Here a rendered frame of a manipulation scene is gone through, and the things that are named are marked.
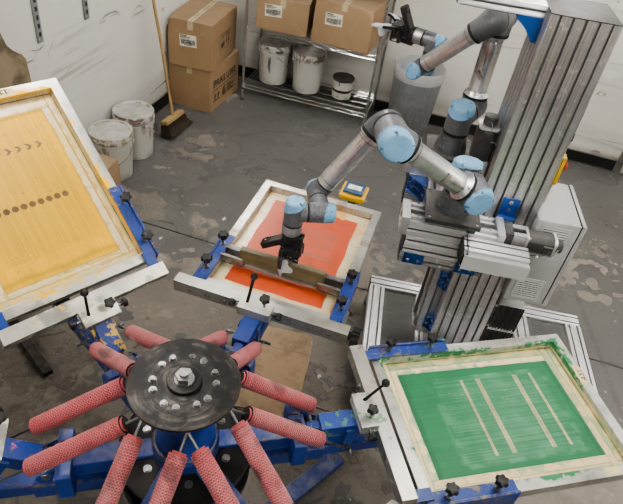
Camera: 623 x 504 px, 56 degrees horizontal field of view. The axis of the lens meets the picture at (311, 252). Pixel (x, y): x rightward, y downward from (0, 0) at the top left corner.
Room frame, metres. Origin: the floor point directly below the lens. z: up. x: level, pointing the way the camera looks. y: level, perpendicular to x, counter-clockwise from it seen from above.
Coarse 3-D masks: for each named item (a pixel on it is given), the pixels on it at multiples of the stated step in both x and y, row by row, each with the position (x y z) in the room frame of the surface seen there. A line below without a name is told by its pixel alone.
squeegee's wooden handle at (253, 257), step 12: (240, 252) 1.79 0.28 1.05; (252, 252) 1.78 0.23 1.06; (252, 264) 1.78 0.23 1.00; (264, 264) 1.77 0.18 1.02; (276, 264) 1.76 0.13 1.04; (288, 264) 1.75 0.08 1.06; (300, 264) 1.76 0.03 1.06; (288, 276) 1.75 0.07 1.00; (300, 276) 1.74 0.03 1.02; (312, 276) 1.73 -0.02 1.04; (324, 276) 1.73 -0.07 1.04
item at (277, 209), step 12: (276, 204) 2.28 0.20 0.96; (276, 216) 2.18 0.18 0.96; (264, 228) 2.08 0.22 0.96; (252, 240) 1.98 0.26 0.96; (264, 252) 1.92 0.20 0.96; (276, 252) 1.93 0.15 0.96; (228, 276) 1.73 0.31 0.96; (240, 276) 1.75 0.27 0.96; (264, 276) 1.77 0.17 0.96; (264, 288) 1.70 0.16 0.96
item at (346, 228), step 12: (324, 228) 2.15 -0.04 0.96; (336, 228) 2.17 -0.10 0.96; (348, 228) 2.18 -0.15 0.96; (348, 240) 2.09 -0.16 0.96; (336, 252) 1.99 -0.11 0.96; (312, 264) 1.89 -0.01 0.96; (324, 264) 1.90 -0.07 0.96; (336, 264) 1.92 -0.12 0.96; (276, 288) 1.71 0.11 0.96; (288, 288) 1.72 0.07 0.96; (300, 288) 1.73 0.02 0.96; (300, 300) 1.66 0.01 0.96; (312, 300) 1.68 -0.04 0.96
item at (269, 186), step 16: (288, 192) 2.36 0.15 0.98; (304, 192) 2.36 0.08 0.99; (256, 208) 2.19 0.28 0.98; (336, 208) 2.31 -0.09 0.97; (352, 208) 2.29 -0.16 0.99; (240, 224) 2.04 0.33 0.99; (368, 224) 2.19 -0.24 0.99; (368, 240) 2.07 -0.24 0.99; (240, 288) 1.64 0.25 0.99; (288, 304) 1.60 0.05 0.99
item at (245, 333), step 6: (246, 318) 1.44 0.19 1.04; (252, 318) 1.45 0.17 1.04; (240, 324) 1.41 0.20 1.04; (246, 324) 1.42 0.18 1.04; (252, 324) 1.42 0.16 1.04; (258, 324) 1.43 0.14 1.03; (240, 330) 1.38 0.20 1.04; (246, 330) 1.39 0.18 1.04; (252, 330) 1.39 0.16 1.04; (234, 336) 1.35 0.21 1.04; (240, 336) 1.36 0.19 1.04; (246, 336) 1.36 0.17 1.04; (252, 336) 1.38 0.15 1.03; (234, 342) 1.34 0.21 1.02; (240, 342) 1.34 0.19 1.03; (246, 342) 1.34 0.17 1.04
